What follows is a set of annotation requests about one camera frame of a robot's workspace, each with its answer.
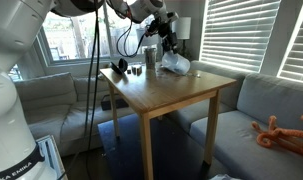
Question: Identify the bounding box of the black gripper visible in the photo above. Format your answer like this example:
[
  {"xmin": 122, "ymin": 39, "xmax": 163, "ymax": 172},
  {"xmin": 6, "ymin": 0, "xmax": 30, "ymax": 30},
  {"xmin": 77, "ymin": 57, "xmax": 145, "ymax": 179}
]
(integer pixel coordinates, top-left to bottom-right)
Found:
[{"xmin": 146, "ymin": 12, "xmax": 178, "ymax": 54}]

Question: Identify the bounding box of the transparent plastic cup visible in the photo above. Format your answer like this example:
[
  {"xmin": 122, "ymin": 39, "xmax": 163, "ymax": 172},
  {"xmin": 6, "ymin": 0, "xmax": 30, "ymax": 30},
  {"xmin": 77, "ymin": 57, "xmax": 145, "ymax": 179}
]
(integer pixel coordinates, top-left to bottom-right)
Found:
[{"xmin": 162, "ymin": 51, "xmax": 190, "ymax": 75}]

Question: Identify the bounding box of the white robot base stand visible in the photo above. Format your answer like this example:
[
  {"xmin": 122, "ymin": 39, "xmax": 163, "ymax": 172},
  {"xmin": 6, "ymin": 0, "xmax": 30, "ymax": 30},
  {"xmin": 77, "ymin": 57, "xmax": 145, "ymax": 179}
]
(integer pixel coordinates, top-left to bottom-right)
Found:
[{"xmin": 36, "ymin": 135, "xmax": 68, "ymax": 180}]

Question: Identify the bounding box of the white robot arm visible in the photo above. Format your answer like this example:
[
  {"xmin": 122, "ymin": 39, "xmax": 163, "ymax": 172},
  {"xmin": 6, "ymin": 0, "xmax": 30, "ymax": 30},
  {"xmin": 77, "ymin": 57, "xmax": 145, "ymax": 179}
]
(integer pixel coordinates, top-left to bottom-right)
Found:
[{"xmin": 0, "ymin": 0, "xmax": 178, "ymax": 180}]

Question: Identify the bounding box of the grey metal tumbler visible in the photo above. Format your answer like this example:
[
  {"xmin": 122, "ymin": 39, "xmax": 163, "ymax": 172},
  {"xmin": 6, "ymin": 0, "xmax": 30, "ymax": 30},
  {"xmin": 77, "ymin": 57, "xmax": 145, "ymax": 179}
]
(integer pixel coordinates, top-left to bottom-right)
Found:
[{"xmin": 144, "ymin": 48, "xmax": 157, "ymax": 69}]

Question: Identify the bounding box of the small black box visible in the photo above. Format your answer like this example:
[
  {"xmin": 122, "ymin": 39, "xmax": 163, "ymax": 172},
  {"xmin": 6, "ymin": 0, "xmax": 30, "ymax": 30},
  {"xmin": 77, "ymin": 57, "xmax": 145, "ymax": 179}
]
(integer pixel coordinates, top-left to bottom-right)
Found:
[{"xmin": 131, "ymin": 65, "xmax": 142, "ymax": 75}]

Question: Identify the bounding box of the wooden table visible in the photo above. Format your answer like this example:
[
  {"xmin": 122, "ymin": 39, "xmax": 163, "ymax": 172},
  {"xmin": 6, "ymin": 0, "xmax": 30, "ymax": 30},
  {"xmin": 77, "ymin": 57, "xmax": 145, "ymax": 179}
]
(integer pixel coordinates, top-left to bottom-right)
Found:
[{"xmin": 100, "ymin": 68, "xmax": 236, "ymax": 180}]

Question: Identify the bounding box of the black open glasses case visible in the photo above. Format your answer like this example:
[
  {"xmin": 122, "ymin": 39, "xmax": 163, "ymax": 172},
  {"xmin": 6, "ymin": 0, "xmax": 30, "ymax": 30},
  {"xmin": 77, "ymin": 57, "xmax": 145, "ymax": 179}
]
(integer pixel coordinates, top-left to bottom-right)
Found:
[{"xmin": 110, "ymin": 58, "xmax": 128, "ymax": 75}]

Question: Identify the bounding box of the black laptop on sofa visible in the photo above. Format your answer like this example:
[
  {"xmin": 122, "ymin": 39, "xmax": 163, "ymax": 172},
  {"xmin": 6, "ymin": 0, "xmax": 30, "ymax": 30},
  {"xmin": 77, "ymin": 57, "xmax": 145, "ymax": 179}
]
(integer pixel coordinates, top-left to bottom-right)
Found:
[{"xmin": 100, "ymin": 94, "xmax": 129, "ymax": 112}]

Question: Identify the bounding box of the dark blue rug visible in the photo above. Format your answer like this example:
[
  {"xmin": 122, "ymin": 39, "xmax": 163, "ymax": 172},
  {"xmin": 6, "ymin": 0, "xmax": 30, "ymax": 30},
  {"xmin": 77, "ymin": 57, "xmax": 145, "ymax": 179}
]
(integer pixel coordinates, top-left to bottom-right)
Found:
[{"xmin": 98, "ymin": 114, "xmax": 218, "ymax": 180}]

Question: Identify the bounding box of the grey sectional sofa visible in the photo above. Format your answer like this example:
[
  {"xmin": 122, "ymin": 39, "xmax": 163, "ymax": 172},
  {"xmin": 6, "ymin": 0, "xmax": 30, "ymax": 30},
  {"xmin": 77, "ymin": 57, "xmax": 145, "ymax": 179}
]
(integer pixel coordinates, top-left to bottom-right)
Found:
[{"xmin": 15, "ymin": 61, "xmax": 303, "ymax": 180}]

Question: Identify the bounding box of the orange knitted toy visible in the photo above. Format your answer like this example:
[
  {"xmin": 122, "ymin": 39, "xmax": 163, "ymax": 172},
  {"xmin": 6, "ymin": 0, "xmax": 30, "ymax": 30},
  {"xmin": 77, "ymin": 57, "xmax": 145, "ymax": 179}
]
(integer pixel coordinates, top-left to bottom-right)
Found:
[{"xmin": 251, "ymin": 115, "xmax": 303, "ymax": 155}]

